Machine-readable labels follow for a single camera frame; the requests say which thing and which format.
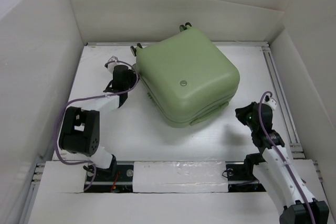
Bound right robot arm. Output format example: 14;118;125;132
235;102;330;223

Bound light green suitcase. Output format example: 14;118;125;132
130;22;240;127

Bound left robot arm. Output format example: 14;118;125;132
56;60;139;180

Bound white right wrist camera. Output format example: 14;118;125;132
264;95;277;111

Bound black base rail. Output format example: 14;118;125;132
85;161;265;194

